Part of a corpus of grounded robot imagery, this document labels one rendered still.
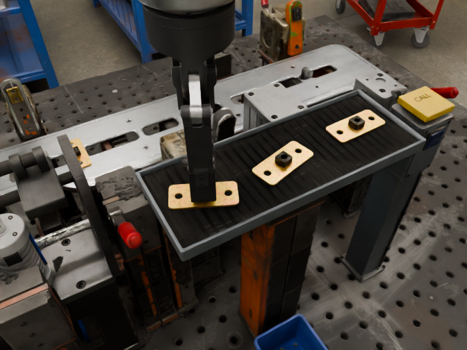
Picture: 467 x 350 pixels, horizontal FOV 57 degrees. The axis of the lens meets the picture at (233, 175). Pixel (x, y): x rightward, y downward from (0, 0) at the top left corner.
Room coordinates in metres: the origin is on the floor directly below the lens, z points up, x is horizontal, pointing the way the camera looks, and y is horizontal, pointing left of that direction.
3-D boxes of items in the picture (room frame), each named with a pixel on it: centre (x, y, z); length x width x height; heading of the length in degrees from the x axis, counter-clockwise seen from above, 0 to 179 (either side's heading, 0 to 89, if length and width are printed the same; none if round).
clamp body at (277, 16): (1.04, -0.12, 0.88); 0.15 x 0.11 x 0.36; 30
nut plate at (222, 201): (0.34, 0.04, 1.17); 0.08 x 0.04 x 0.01; 95
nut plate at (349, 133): (0.47, -0.17, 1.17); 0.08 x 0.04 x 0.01; 121
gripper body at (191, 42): (0.34, 0.04, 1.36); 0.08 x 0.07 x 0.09; 5
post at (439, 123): (0.53, -0.30, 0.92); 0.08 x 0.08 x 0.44; 30
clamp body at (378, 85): (0.73, -0.30, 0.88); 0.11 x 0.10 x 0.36; 30
